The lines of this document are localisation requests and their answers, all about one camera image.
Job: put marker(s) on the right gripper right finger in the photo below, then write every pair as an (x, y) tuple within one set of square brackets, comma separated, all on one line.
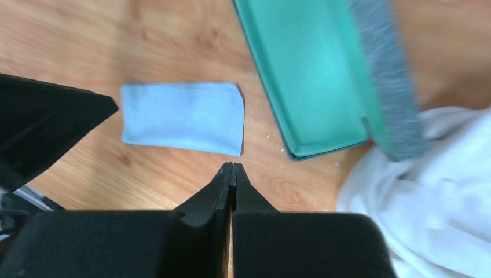
[(270, 243)]

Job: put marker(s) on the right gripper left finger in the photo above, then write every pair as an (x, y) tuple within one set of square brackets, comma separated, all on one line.
[(188, 241)]

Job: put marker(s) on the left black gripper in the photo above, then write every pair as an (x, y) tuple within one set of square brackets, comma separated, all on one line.
[(40, 122)]

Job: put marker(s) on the light blue cleaning cloth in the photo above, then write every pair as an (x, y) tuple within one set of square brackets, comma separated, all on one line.
[(206, 117)]

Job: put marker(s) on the white crumpled cloth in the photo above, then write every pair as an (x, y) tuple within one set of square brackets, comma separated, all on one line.
[(433, 211)]

